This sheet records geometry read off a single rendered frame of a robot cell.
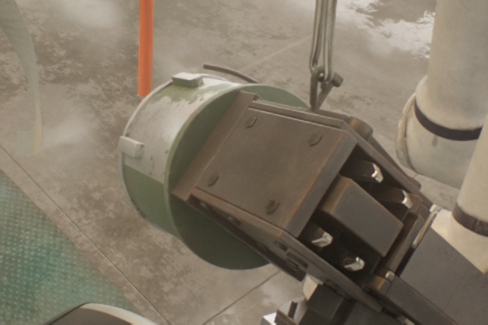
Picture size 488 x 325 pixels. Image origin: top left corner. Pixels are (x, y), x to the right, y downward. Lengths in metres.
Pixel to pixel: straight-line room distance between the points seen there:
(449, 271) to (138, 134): 0.27
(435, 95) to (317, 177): 0.84
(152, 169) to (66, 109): 2.47
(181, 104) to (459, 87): 0.72
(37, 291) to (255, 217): 1.93
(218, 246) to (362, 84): 2.59
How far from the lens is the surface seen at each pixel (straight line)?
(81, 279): 2.34
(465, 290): 0.50
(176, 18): 3.56
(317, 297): 0.52
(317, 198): 0.41
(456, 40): 1.15
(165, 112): 0.57
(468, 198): 1.02
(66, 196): 2.62
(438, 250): 0.47
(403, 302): 0.46
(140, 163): 0.57
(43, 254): 2.43
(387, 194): 0.46
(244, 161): 0.47
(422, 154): 1.32
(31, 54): 1.05
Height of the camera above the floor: 1.76
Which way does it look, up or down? 40 degrees down
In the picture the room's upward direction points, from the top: straight up
